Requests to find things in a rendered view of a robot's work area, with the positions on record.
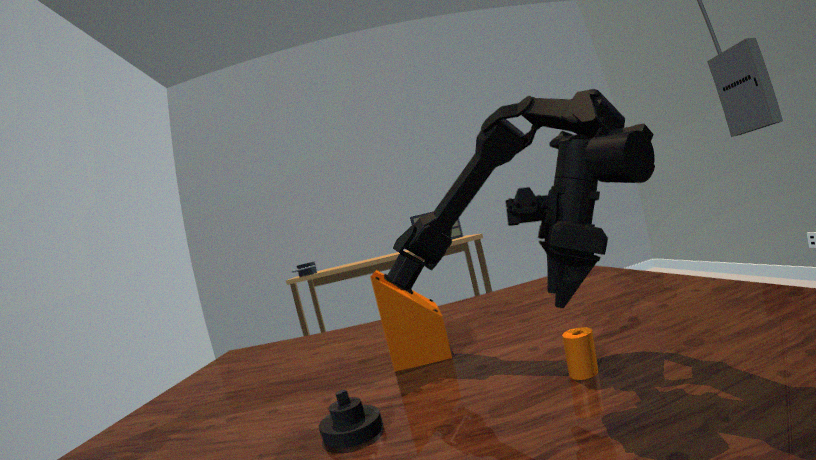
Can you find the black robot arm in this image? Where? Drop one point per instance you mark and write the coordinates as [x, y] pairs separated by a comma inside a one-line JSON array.
[[603, 150]]

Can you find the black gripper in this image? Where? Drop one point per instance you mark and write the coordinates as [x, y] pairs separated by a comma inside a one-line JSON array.
[[571, 242]]

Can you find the orange cylinder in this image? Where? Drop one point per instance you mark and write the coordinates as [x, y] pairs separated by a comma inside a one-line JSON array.
[[580, 353]]

